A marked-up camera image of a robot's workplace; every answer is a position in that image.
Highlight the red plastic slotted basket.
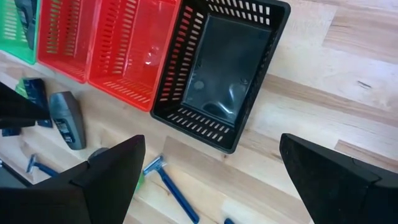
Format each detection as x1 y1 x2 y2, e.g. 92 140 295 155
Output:
88 0 183 113
36 0 103 84

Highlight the grey deodorant bottle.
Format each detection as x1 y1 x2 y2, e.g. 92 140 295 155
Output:
86 147 110 164
49 91 87 151
14 0 38 50

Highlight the dark navy rectangular packet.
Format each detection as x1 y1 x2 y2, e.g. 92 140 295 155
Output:
14 77 53 128

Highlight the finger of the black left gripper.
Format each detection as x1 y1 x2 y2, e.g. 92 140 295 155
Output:
0 81 51 129

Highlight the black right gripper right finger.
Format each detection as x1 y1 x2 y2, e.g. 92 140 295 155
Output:
279 133 398 224

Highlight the green travel bottle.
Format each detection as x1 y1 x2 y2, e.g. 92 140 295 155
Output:
135 172 146 191

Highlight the green plastic slotted basket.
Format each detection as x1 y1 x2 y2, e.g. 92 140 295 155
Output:
0 0 41 65

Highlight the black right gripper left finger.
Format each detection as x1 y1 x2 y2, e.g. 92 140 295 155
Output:
0 134 146 224

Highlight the black plastic slotted basket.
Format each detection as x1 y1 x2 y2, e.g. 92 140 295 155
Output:
150 0 292 155

